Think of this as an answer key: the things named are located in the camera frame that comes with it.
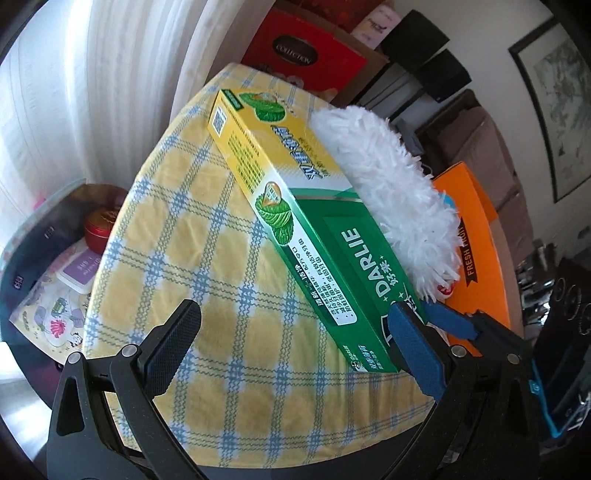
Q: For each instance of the dark storage bin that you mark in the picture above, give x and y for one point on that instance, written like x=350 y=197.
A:
x=46 y=230

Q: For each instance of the small white paper bag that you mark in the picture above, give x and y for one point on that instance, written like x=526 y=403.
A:
x=378 y=25

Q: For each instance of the red gift box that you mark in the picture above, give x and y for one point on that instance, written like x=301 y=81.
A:
x=300 y=50

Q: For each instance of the framed painting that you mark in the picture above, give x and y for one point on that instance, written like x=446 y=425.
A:
x=558 y=92

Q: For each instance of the illustrated paper sheet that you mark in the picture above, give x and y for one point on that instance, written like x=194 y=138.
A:
x=46 y=323

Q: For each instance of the purple flat box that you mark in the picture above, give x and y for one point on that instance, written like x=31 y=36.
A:
x=78 y=272

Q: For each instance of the black speaker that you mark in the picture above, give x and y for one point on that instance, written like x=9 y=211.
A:
x=443 y=74
x=415 y=32

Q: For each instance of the yellow blue checked tablecloth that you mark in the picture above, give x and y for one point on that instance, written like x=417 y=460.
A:
x=207 y=258

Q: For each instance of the green yellow toothpaste box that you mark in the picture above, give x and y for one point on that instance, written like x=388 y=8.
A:
x=323 y=240

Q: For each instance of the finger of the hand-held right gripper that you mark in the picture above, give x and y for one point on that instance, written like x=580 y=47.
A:
x=455 y=323

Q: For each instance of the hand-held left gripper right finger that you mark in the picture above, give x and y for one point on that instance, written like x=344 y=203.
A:
x=415 y=350

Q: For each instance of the red round tin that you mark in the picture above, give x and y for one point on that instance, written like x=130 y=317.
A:
x=99 y=228

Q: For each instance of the white fluffy duster head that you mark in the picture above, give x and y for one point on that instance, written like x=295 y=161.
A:
x=397 y=184

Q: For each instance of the white curtain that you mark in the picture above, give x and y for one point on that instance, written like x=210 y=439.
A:
x=92 y=92

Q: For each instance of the dark red gift bag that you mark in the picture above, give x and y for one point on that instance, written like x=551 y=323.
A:
x=351 y=14

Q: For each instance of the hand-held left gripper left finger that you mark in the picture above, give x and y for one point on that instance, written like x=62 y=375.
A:
x=173 y=341

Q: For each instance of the orange cardboard box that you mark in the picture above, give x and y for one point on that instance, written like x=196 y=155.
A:
x=475 y=240

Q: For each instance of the brown sofa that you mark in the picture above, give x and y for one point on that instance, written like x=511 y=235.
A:
x=489 y=152

